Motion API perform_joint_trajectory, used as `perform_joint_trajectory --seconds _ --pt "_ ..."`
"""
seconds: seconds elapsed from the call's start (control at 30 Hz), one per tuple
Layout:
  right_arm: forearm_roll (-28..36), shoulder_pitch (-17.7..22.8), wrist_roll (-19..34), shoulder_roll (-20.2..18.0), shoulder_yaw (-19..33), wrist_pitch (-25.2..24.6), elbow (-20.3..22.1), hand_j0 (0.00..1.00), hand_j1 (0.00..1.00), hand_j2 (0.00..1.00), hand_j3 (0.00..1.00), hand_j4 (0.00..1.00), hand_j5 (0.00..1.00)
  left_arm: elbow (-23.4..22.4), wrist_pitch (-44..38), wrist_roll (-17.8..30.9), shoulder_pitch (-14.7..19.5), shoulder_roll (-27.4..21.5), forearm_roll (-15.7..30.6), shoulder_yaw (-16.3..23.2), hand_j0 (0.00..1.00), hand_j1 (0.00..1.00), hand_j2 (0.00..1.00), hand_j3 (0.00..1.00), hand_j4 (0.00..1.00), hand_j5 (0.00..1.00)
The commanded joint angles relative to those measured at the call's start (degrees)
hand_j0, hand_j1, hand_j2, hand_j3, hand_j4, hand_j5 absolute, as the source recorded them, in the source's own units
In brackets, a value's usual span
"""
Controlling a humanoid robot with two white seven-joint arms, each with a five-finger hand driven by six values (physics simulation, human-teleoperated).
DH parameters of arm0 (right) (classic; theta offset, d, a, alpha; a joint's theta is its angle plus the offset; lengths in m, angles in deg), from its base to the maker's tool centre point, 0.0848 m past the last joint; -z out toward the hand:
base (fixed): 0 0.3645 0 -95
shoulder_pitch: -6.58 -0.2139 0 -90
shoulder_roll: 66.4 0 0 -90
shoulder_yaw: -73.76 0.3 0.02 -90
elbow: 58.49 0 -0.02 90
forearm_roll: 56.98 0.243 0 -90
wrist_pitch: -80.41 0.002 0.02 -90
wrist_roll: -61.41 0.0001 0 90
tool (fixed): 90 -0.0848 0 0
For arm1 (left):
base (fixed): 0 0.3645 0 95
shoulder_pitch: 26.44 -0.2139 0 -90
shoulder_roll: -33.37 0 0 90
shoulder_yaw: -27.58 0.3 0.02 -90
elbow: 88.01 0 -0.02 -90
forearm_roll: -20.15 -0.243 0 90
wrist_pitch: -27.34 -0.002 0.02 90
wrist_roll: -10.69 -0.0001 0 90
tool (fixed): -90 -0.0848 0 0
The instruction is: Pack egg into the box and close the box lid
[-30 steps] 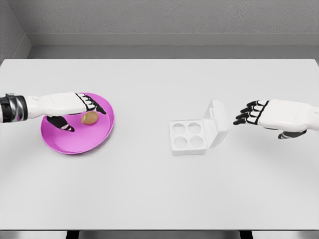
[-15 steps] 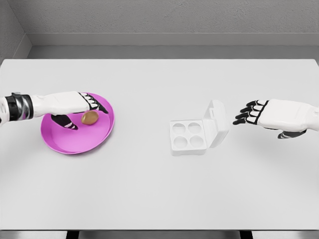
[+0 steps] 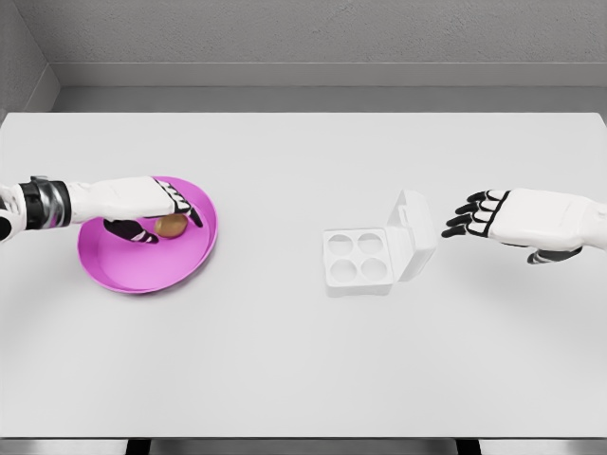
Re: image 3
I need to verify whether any brown egg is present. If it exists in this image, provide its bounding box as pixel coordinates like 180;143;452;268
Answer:
154;215;188;239

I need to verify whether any white egg box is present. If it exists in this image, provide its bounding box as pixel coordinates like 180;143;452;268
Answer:
322;189;438;300

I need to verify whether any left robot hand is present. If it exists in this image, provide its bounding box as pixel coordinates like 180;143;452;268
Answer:
93;175;205;246

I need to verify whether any pink round plate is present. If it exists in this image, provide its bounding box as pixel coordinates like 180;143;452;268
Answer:
77;175;220;296

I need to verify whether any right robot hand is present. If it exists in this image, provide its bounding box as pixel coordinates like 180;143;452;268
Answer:
440;188;587;265

